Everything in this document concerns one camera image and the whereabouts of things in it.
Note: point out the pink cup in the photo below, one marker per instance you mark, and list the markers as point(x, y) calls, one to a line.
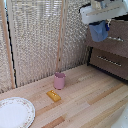
point(59, 81)

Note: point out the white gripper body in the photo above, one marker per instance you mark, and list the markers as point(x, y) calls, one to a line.
point(103, 14)

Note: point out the thick wooden post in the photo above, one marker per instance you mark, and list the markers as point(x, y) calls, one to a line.
point(7, 43)

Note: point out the yellow block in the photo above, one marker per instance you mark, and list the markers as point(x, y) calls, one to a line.
point(53, 95)

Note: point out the thin wooden post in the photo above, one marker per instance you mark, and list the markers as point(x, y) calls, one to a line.
point(60, 36)

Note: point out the white patterned plate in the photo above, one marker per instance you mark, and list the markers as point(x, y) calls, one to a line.
point(15, 112)

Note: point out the dark brown drawer cabinet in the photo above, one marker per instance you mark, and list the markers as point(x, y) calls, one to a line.
point(113, 71)

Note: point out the bamboo blind screen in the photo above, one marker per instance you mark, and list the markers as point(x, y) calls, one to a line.
point(33, 40)

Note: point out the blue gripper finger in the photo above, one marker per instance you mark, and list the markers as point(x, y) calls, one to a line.
point(107, 25)

